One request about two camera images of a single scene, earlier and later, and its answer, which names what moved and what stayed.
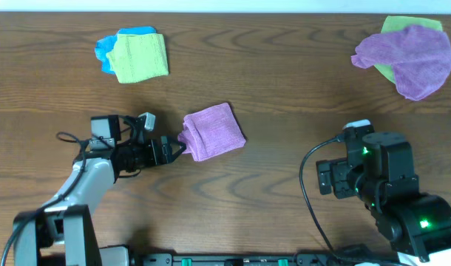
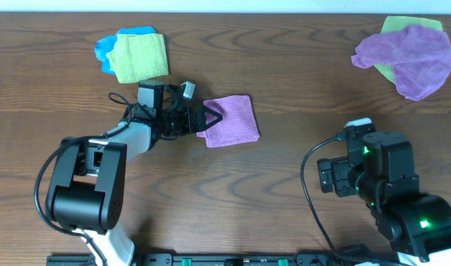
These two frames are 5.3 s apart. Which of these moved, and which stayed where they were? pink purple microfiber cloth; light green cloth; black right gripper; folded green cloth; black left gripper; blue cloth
Moved: black left gripper; pink purple microfiber cloth
Stayed: folded green cloth; light green cloth; black right gripper; blue cloth
